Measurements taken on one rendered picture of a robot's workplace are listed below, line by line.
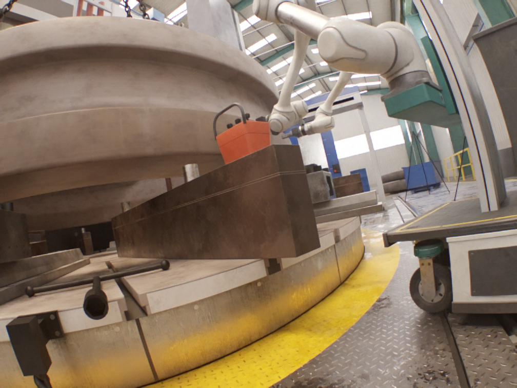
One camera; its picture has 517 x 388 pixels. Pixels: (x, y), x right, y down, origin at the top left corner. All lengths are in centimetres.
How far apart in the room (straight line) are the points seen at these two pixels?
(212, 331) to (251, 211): 45
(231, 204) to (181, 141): 57
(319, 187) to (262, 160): 113
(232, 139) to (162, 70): 92
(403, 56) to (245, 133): 61
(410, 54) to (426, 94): 15
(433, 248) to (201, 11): 695
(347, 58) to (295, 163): 40
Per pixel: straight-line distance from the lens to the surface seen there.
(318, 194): 208
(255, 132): 108
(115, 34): 179
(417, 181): 1056
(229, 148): 113
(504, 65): 94
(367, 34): 88
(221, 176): 116
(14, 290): 137
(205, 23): 703
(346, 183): 336
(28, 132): 153
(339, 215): 208
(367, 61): 88
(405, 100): 94
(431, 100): 92
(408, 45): 101
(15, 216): 146
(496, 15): 1052
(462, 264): 91
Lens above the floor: 48
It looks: 4 degrees up
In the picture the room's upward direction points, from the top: 11 degrees counter-clockwise
